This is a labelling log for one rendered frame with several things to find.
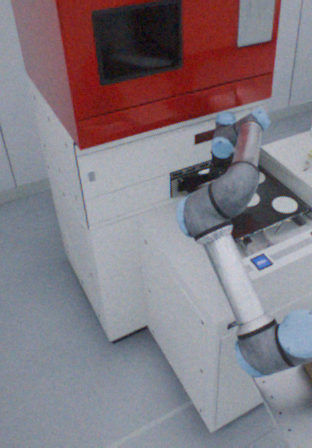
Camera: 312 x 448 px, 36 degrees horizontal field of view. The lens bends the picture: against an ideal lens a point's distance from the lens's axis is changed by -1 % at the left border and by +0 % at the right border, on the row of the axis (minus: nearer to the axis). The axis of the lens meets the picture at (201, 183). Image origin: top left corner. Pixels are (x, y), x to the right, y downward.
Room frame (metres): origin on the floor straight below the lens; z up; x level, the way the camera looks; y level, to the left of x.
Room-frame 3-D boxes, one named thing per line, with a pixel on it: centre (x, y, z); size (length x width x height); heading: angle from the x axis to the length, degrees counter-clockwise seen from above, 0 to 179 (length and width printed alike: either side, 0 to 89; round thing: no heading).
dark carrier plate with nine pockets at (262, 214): (1.51, -0.19, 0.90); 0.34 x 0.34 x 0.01; 31
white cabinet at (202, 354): (1.46, -0.31, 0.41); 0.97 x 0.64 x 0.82; 121
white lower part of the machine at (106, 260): (1.90, 0.27, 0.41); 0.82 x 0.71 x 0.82; 121
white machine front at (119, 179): (1.61, 0.09, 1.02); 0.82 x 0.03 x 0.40; 121
